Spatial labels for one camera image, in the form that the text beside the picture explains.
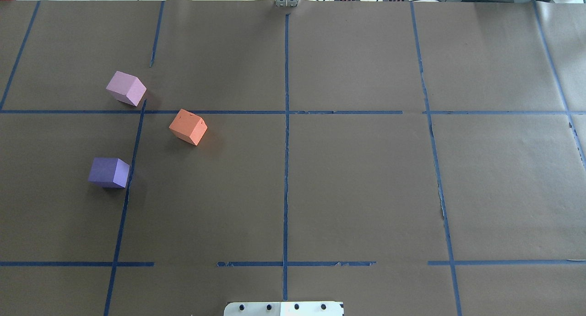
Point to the orange foam cube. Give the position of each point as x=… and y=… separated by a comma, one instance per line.
x=188, y=127

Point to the purple foam cube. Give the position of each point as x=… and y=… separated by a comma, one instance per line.
x=109, y=173

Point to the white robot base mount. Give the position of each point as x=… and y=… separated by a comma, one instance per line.
x=285, y=308

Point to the pink foam cube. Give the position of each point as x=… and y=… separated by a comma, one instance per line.
x=126, y=88

